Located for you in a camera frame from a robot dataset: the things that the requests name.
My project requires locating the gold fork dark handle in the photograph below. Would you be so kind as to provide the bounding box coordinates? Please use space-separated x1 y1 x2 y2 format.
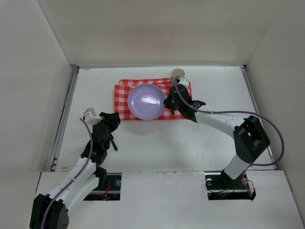
110 136 118 151

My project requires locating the purple plastic plate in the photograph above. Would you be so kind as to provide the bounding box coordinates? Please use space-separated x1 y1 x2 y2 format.
127 84 166 120

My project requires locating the light blue mug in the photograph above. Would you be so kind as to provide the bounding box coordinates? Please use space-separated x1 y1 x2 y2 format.
171 68 185 85

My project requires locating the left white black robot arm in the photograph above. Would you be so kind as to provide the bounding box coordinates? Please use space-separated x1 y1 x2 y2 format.
29 108 121 229

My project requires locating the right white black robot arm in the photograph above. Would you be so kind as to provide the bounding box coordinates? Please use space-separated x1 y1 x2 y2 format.
163 84 270 186

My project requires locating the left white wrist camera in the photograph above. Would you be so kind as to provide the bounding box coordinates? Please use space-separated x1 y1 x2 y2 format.
83 108 102 125

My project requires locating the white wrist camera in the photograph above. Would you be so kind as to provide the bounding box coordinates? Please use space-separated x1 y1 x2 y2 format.
175 76 189 88
83 108 102 125

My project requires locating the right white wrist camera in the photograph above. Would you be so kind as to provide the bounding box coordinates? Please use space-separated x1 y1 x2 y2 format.
175 76 189 88

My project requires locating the left aluminium table rail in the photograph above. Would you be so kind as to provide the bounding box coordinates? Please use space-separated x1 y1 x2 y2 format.
44 64 79 172

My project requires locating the aluminium table rail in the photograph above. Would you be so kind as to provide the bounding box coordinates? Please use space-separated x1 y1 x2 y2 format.
240 64 278 170
44 64 79 172

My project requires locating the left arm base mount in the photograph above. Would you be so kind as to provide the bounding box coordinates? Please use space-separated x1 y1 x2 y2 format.
84 167 122 201

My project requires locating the right aluminium table rail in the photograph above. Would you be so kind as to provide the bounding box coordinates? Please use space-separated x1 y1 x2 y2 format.
240 64 278 170

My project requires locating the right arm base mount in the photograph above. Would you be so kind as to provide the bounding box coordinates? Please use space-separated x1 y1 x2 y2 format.
205 171 256 201

